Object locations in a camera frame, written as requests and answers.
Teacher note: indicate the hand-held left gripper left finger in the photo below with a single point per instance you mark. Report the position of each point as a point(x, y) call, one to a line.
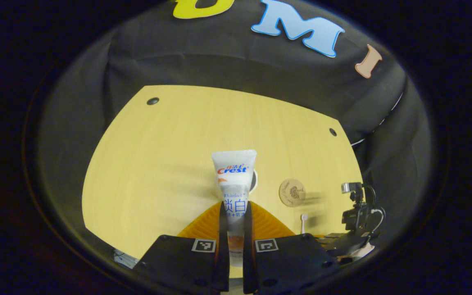
point(223, 246)

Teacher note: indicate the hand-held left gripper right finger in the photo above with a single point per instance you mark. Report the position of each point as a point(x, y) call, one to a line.
point(248, 254)

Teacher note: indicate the pale pink toothbrush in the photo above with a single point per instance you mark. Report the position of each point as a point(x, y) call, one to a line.
point(303, 219)

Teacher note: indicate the round wooden coaster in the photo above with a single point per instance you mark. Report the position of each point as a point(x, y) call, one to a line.
point(292, 192)

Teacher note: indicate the white toothpaste tube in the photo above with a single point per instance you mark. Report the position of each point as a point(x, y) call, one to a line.
point(234, 180)

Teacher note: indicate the white cup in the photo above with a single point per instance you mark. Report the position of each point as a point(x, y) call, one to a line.
point(255, 182)

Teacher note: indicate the light wooden desktop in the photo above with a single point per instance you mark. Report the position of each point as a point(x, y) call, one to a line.
point(158, 164)

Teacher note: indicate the white blue packet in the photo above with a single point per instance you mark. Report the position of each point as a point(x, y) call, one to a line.
point(125, 259)

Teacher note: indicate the black backdrop cloth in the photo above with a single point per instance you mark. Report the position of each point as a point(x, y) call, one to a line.
point(219, 65)

